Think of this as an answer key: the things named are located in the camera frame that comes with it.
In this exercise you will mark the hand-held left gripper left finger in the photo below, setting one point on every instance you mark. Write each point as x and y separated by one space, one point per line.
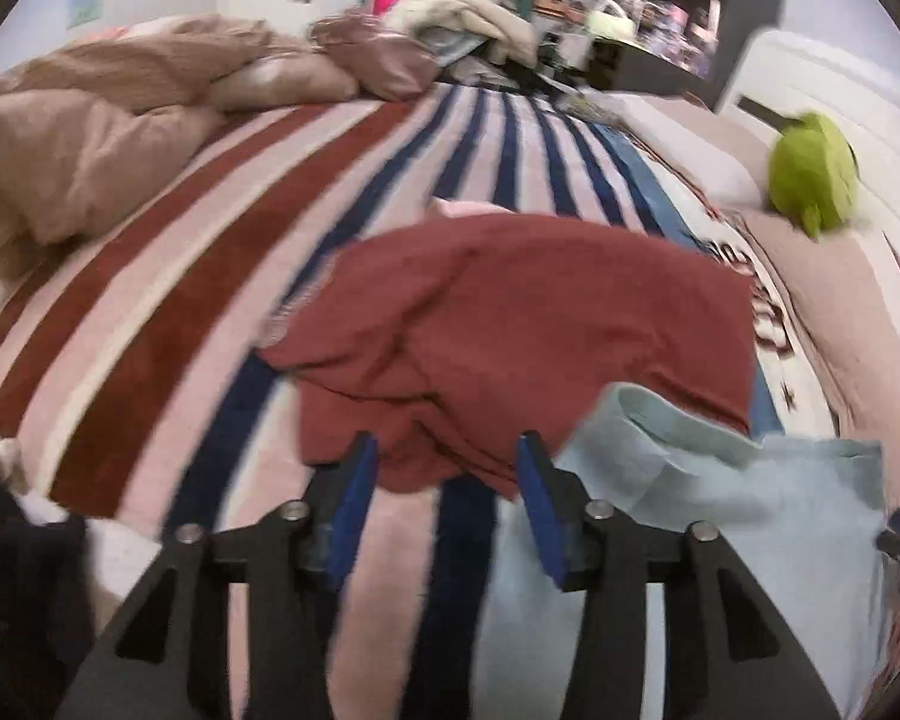
352 495

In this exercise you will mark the green plush toy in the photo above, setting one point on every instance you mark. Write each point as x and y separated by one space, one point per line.
810 165

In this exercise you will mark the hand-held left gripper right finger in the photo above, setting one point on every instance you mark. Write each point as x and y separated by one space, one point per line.
544 510

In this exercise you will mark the pink ribbed pillow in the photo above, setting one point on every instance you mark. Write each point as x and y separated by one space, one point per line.
855 315

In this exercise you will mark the red garment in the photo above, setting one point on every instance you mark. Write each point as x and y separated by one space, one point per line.
510 315

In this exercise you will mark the light blue shirt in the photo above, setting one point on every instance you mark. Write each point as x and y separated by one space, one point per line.
757 510

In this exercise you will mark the white bed headboard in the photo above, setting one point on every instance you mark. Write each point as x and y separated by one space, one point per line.
832 75

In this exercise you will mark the black garment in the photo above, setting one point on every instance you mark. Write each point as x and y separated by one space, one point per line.
22 600

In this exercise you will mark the pink quilt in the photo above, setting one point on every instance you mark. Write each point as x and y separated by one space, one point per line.
82 127

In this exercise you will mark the striped bed blanket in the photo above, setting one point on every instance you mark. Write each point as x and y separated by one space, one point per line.
195 300

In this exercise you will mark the white handbag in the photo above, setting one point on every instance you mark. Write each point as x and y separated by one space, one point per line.
611 19

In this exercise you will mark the beige blanket pile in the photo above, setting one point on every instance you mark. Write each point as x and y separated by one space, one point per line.
457 15

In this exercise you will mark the pale pink garment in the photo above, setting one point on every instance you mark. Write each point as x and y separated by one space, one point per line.
457 208

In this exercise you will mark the pale pink pillow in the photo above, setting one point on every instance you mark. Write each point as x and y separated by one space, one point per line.
690 142

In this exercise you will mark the pink handbag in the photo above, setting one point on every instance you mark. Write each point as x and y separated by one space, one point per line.
382 60

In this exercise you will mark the dark bookshelf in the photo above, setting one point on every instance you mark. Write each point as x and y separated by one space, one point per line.
750 7

